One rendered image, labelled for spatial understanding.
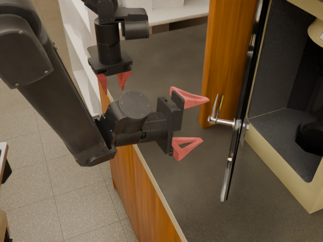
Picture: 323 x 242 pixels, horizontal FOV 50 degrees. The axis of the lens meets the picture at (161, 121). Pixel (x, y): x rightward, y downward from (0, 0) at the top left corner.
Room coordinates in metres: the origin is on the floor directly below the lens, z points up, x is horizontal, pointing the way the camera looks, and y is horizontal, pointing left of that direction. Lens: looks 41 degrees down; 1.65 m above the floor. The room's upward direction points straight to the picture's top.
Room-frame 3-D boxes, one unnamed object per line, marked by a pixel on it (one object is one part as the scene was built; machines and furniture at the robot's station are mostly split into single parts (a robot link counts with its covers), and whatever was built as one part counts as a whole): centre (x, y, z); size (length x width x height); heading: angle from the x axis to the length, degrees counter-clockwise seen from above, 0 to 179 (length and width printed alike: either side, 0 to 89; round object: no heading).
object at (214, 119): (0.55, -0.13, 1.20); 0.10 x 0.05 x 0.03; 163
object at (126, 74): (0.77, 0.12, 1.14); 0.07 x 0.07 x 0.09; 27
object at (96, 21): (0.77, 0.12, 1.27); 0.07 x 0.06 x 0.07; 101
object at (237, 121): (0.61, -0.18, 1.19); 0.30 x 0.01 x 0.40; 163
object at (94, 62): (0.76, 0.13, 1.21); 0.10 x 0.07 x 0.07; 117
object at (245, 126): (0.50, -0.16, 1.18); 0.02 x 0.02 x 0.06; 73
